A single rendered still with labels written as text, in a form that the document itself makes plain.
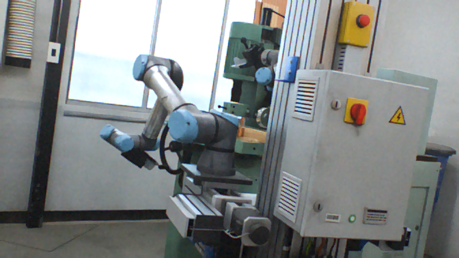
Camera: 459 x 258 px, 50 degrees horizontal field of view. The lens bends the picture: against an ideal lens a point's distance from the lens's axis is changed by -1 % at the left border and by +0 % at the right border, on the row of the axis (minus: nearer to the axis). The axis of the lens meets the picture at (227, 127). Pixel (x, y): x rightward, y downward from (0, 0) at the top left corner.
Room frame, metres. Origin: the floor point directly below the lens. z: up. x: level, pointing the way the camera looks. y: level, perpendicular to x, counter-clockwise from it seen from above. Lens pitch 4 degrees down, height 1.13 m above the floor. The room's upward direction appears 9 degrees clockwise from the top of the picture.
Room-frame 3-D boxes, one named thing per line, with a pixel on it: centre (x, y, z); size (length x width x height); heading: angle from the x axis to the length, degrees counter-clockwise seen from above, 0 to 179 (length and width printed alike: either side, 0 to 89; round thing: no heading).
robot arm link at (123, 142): (2.23, 0.46, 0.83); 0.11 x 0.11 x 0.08; 38
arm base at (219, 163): (1.85, 0.02, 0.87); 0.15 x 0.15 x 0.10
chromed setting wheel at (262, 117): (2.68, -0.19, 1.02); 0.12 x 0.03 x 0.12; 129
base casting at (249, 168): (2.77, -0.11, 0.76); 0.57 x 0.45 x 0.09; 129
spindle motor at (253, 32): (2.69, -0.01, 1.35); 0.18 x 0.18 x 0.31
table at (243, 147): (2.61, 0.06, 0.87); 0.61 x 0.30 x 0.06; 39
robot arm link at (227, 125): (1.85, 0.03, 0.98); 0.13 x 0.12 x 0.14; 128
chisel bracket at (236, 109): (2.70, -0.03, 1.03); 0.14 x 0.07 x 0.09; 129
